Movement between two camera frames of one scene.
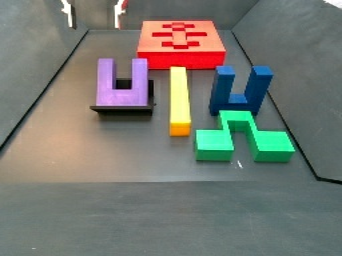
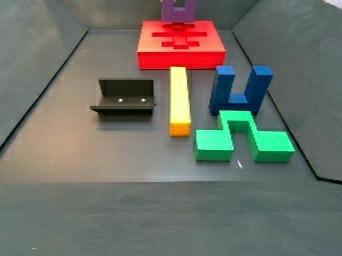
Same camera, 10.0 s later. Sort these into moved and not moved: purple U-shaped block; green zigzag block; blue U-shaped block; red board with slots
Moved: purple U-shaped block
Not moved: green zigzag block; red board with slots; blue U-shaped block
